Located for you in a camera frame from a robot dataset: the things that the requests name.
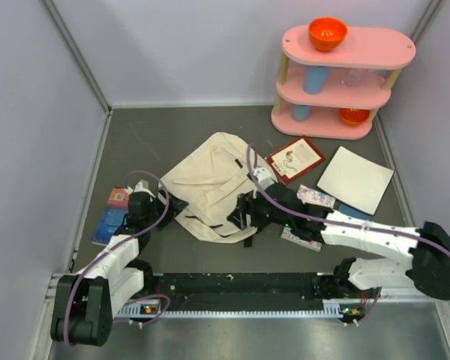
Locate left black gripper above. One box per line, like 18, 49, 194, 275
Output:
145, 187, 188, 230

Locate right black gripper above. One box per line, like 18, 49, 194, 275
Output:
227, 184, 293, 231

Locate cream canvas student backpack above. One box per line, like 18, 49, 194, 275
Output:
160, 132, 257, 244

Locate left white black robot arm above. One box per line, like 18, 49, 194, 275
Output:
50, 190, 187, 347

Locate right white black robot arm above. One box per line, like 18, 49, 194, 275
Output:
227, 184, 450, 300

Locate blue orange paperback book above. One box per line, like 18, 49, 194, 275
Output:
91, 187, 131, 246

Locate floral pink white book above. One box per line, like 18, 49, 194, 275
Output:
280, 184, 336, 252

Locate red cover book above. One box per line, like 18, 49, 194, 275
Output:
266, 136, 326, 185

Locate small blue notebook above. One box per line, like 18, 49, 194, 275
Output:
338, 204, 369, 220

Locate blue cup on bottom shelf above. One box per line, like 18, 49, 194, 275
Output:
292, 104, 311, 122

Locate blue cup on shelf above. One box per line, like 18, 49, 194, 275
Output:
292, 104, 311, 122
303, 65, 330, 95

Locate white square notebook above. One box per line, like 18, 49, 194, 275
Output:
317, 146, 394, 215

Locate orange bowl on bottom shelf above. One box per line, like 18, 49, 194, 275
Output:
338, 108, 370, 126

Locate orange bowl on shelf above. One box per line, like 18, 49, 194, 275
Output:
338, 108, 370, 126
308, 17, 348, 53

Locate pink three-tier shelf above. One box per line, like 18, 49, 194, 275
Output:
271, 25, 416, 140

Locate blue cup on middle shelf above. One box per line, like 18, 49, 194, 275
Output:
303, 65, 330, 95

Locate clear glass on middle shelf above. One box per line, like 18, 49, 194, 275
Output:
341, 68, 365, 87

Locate orange bowl on top shelf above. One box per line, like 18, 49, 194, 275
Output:
308, 17, 348, 53

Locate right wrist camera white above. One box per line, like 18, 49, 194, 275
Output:
253, 166, 277, 189

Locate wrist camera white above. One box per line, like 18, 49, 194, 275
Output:
253, 166, 277, 189
125, 180, 153, 196

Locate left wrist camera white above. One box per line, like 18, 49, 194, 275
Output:
125, 180, 153, 196

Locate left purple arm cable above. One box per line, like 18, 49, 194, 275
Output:
61, 170, 173, 348

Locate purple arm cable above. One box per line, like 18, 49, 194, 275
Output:
246, 143, 450, 327
61, 170, 173, 348

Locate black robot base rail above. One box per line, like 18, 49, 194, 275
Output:
145, 272, 338, 311

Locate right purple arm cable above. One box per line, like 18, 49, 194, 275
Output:
246, 143, 450, 327

